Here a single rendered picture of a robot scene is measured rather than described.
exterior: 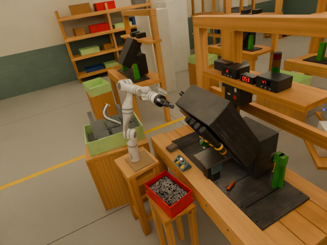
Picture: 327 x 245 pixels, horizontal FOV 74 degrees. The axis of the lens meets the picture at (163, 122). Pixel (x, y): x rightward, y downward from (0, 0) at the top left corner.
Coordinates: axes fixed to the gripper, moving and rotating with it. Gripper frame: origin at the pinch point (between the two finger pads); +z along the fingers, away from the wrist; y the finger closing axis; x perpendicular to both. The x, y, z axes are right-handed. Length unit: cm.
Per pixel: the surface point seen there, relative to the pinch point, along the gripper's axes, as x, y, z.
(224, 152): -10.3, -28.3, 26.2
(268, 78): 41, -42, 20
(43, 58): -42, -10, -727
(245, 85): 35, -45, 5
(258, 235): -44, -56, 52
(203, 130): -3.6, -6.1, 24.7
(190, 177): -43, -54, -8
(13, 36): -21, 82, -730
